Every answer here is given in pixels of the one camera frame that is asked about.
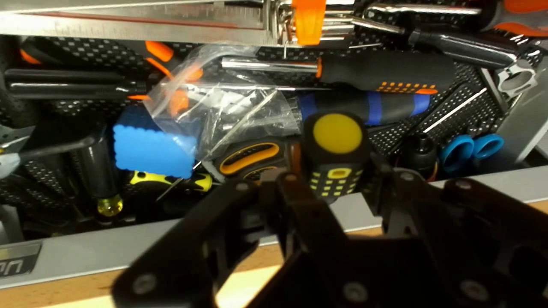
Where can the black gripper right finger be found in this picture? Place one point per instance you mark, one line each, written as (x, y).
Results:
(473, 241)

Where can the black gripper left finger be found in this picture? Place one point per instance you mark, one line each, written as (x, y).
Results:
(193, 251)

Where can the stubby black yellow screwdriver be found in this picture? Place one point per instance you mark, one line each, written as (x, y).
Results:
(336, 152)

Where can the grey steel cabinet drawer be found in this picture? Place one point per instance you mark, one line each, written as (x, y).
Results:
(113, 27)

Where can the grey tool cabinet wooden top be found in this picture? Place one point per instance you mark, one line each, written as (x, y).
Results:
(68, 258)

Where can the black screwdriver yellow cap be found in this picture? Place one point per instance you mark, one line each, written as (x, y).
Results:
(94, 172)

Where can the blue ribbed block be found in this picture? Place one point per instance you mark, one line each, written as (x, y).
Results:
(151, 152)

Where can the clear plastic bag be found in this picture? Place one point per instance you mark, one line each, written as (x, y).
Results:
(240, 109)

